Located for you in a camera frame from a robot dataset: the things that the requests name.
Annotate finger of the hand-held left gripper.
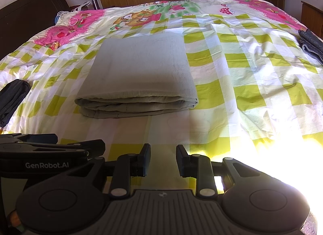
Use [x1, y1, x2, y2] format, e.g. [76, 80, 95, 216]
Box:
[0, 133, 59, 148]
[0, 138, 106, 160]

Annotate checked cartoon print bedsheet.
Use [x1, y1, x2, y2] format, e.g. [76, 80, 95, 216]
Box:
[0, 0, 323, 175]

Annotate white cable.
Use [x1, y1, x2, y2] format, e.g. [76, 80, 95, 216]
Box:
[57, 1, 92, 16]

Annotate wooden cabinet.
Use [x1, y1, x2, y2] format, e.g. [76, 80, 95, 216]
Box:
[301, 1, 323, 32]

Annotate grey linen cloth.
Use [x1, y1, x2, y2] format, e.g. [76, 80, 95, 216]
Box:
[74, 34, 199, 120]

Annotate dark wooden headboard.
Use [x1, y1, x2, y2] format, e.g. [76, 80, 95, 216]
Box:
[0, 0, 70, 61]

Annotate folded grey pants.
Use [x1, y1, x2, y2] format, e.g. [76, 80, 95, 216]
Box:
[298, 28, 323, 65]

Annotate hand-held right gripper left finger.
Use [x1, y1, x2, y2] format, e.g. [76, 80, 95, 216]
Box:
[66, 143, 152, 198]

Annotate dark cloth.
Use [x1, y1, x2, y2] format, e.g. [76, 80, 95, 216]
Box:
[0, 79, 32, 128]

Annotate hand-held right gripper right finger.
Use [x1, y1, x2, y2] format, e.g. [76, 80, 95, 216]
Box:
[176, 144, 264, 197]

